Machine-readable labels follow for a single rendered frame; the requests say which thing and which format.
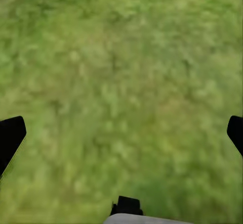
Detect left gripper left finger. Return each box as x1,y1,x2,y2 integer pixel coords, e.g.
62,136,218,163
0,116,26,177

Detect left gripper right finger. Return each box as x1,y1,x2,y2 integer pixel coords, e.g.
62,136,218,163
227,115,243,156

